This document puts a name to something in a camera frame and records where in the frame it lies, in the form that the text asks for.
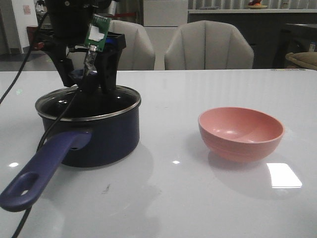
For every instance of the beige cushion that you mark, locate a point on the beige cushion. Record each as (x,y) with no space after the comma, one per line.
(306,60)

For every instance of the left beige chair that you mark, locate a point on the left beige chair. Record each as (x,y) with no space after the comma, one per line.
(138,53)

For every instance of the beige chair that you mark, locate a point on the beige chair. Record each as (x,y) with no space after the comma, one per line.
(208,45)
(138,53)

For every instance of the red trash bin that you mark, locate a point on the red trash bin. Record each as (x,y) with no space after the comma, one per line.
(30,33)

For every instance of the right beige chair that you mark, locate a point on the right beige chair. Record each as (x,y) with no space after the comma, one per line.
(208,45)

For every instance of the grey curtain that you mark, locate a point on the grey curtain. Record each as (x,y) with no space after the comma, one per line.
(131,6)

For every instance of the white cabinet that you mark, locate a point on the white cabinet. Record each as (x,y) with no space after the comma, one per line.
(160,19)

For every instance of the green circuit board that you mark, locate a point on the green circuit board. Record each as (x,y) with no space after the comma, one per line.
(95,39)

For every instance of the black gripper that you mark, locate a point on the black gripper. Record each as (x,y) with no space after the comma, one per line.
(69,25)

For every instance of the dark kitchen counter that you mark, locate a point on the dark kitchen counter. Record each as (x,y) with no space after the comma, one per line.
(272,33)

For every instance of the red barrier belt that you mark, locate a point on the red barrier belt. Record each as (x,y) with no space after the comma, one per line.
(126,14)

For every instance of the glass lid blue knob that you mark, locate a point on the glass lid blue knob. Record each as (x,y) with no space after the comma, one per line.
(87,100)

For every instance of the dark blue saucepan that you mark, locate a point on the dark blue saucepan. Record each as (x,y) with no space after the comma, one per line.
(83,144)

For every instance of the fruit plate on counter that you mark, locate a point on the fruit plate on counter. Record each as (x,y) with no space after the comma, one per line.
(256,4)

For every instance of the pink bowl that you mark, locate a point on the pink bowl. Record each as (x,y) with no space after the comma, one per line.
(240,134)

